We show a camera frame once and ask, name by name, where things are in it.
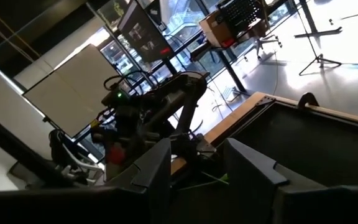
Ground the black background desk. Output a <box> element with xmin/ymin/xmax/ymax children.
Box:
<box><xmin>190</xmin><ymin>29</ymin><xmax>272</xmax><ymax>94</ymax></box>

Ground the red artificial tulip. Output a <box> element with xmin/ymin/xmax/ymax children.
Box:
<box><xmin>108</xmin><ymin>144</ymin><xmax>126</xmax><ymax>166</ymax></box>

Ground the black tripod stand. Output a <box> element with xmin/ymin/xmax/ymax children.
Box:
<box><xmin>292</xmin><ymin>0</ymin><xmax>344</xmax><ymax>77</ymax></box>

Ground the brown cardboard box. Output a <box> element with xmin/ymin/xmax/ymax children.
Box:
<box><xmin>198</xmin><ymin>10</ymin><xmax>239</xmax><ymax>48</ymax></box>

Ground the silver mounting plate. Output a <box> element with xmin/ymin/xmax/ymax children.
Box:
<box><xmin>194</xmin><ymin>133</ymin><xmax>218</xmax><ymax>154</ymax></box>

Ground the black table mat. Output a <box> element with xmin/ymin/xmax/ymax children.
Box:
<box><xmin>228</xmin><ymin>104</ymin><xmax>358</xmax><ymax>187</ymax></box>

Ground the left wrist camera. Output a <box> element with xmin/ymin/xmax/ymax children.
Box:
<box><xmin>101</xmin><ymin>88</ymin><xmax>132</xmax><ymax>108</ymax></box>

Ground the office chair base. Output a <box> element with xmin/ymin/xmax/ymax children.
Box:
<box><xmin>253</xmin><ymin>33</ymin><xmax>283</xmax><ymax>60</ymax></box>

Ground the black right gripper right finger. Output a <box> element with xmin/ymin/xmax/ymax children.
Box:
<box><xmin>223</xmin><ymin>138</ymin><xmax>289</xmax><ymax>224</ymax></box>

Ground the black floor stand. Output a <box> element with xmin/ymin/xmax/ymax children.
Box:
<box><xmin>293</xmin><ymin>0</ymin><xmax>344</xmax><ymax>39</ymax></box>

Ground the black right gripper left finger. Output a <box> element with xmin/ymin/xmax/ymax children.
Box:
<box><xmin>104</xmin><ymin>138</ymin><xmax>173</xmax><ymax>224</ymax></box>

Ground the black table clamp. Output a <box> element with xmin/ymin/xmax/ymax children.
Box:
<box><xmin>297</xmin><ymin>91</ymin><xmax>320</xmax><ymax>109</ymax></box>

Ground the white board panel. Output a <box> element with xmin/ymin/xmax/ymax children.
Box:
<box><xmin>22</xmin><ymin>43</ymin><xmax>122</xmax><ymax>138</ymax></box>

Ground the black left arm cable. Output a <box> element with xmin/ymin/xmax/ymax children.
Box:
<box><xmin>103</xmin><ymin>70</ymin><xmax>160</xmax><ymax>91</ymax></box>

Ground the black perforated crate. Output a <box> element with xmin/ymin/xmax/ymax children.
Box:
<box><xmin>218</xmin><ymin>0</ymin><xmax>265</xmax><ymax>35</ymax></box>

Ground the large black display screen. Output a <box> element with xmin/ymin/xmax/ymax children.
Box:
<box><xmin>116</xmin><ymin>0</ymin><xmax>174</xmax><ymax>63</ymax></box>

